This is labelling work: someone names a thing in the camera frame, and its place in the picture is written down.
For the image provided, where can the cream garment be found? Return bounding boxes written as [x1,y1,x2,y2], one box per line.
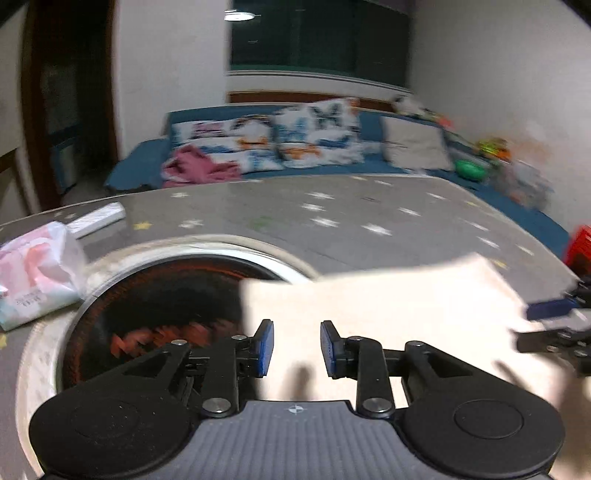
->
[240,254,590,479]

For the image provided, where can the red plastic stool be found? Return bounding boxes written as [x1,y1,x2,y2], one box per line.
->
[564,225,591,278]

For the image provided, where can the black induction cooktop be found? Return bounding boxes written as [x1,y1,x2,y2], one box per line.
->
[60,256,280,390]

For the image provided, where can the clear plastic toy box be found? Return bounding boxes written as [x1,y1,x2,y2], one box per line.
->
[500,161,553,211]

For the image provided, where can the grey star tablecloth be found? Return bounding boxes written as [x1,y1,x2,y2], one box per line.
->
[0,174,591,480]

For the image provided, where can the green round bowl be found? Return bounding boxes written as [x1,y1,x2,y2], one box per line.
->
[455,159,489,183]

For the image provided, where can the orange yellow plush toys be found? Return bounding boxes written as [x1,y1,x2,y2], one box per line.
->
[476,137,512,162]

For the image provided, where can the pink crumpled cloth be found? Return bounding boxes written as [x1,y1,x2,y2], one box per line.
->
[161,145,242,188]

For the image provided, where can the white remote control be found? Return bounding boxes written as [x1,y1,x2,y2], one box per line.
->
[67,202,126,239]

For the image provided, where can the blue corner sofa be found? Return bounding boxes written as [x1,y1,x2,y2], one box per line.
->
[105,99,569,256]

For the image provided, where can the beige plain cushion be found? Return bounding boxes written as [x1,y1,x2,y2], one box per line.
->
[381,116,453,170]

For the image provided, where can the left butterfly pillow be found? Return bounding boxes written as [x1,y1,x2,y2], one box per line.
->
[170,114,283,174]

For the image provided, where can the butterfly pillow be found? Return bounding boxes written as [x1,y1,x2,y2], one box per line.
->
[273,97,363,169]
[170,114,283,174]

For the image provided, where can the pink tissue pack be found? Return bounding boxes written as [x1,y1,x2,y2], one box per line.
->
[1,221,87,331]

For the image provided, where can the right butterfly pillow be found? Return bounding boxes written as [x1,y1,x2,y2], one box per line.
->
[273,97,363,169]

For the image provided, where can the panda plush toy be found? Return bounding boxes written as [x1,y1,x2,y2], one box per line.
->
[391,95,432,119]

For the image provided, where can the dark green framed window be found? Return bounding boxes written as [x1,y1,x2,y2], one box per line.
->
[229,0,416,87]

